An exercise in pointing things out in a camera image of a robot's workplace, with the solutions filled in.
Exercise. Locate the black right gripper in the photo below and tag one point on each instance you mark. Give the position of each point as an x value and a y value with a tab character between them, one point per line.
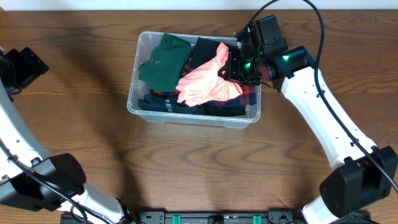
232	70

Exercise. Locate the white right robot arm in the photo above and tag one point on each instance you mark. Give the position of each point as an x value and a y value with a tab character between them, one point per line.
362	173

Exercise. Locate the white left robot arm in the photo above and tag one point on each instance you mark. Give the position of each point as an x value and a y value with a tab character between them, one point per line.
31	177

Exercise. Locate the black garment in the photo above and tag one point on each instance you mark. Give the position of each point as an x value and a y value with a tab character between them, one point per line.
203	51
224	111

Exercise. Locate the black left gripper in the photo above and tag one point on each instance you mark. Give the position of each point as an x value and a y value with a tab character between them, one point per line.
28	66

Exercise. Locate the dark navy fleece garment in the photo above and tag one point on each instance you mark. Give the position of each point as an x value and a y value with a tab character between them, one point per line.
168	104

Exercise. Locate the red black plaid shirt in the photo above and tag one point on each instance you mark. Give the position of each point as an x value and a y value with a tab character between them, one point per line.
248	97

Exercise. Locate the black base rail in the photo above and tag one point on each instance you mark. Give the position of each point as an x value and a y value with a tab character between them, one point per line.
270	217

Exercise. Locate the pink garment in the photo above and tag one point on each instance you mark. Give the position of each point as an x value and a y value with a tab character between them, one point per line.
203	84

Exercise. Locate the dark green garment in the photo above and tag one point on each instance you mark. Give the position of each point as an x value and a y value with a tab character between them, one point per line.
162	71

